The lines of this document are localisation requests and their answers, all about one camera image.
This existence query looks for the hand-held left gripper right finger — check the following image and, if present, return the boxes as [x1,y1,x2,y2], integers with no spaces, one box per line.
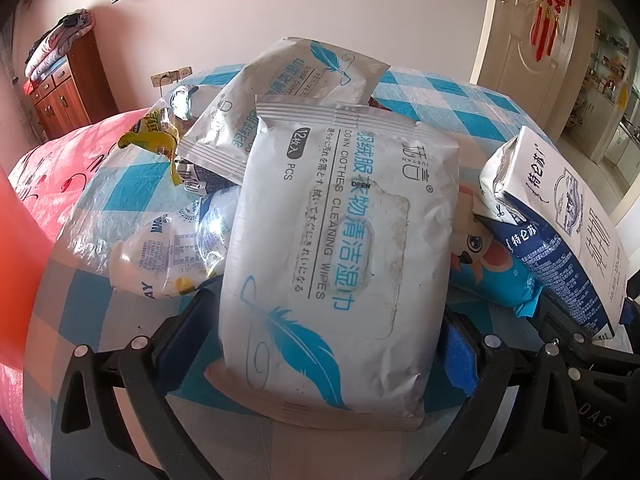
[415,309,583,480]

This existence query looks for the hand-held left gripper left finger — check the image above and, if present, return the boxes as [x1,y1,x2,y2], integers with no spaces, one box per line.
[50,287,223,480]

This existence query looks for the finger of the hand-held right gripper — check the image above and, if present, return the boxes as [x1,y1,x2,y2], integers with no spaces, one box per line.
[622,296,640,333]
[534,300,640,393]

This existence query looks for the white blue plastic bag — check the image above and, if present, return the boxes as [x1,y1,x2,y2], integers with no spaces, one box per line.
[111,187,241,302]

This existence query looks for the blue cartoon packet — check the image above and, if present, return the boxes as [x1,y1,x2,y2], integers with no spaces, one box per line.
[447,195,545,318]

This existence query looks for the white and blue milk carton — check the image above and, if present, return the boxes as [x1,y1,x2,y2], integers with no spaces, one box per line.
[477,125,632,342]

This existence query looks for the large white wet wipes packet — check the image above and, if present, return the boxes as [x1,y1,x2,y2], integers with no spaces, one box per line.
[204,95,461,432]

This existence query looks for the small white blue wrapper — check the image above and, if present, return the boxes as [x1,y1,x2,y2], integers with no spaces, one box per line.
[175,159,222,197]

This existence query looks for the orange plastic bucket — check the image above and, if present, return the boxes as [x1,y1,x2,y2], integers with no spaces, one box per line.
[0,165,51,376]

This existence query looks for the yellow snack wrapper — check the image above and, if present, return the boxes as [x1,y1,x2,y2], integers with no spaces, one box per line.
[116,107,182,188]

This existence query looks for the silver-lined white snack bag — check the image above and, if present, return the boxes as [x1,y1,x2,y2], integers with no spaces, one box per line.
[167,82,221,122]

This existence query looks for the pink heart print blanket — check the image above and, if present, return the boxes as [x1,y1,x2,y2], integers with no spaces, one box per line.
[0,110,171,480]

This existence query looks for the white display cabinet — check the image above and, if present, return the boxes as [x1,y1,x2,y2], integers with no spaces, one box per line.
[560,10,640,161]

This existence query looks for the blue checkered tablecloth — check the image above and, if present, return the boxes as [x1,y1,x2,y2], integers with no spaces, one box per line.
[25,62,640,480]

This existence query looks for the brown wooden cabinet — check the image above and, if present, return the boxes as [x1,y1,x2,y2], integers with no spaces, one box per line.
[27,30,121,141]

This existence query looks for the white door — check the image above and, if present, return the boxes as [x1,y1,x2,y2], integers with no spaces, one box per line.
[470,0,601,133]

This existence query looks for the red knot decoration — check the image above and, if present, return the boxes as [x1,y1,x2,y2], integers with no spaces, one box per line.
[530,0,576,61]

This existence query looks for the stack of folded blankets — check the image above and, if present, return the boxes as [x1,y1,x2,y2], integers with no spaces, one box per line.
[24,10,96,81]

